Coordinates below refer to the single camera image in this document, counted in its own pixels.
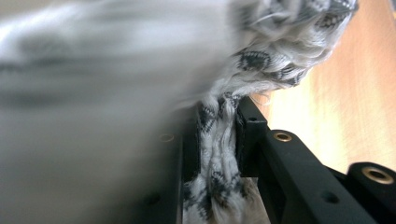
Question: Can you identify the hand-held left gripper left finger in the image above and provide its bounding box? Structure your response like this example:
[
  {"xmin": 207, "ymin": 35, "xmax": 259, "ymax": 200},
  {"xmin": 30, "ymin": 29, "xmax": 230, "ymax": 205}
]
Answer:
[{"xmin": 174, "ymin": 104, "xmax": 201, "ymax": 224}]

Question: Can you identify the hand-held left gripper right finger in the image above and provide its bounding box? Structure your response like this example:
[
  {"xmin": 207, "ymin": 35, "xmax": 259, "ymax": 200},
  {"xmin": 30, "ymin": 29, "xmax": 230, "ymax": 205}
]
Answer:
[{"xmin": 234, "ymin": 96, "xmax": 377, "ymax": 224}]

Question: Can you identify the grey metal expandable rack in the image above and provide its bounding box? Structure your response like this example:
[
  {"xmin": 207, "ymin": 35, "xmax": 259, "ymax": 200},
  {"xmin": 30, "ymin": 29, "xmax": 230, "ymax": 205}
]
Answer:
[{"xmin": 0, "ymin": 0, "xmax": 237, "ymax": 224}]

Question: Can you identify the white black patterned sock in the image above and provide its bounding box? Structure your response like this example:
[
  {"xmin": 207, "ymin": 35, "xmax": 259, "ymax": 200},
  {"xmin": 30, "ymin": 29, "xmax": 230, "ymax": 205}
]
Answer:
[{"xmin": 181, "ymin": 0, "xmax": 359, "ymax": 224}]

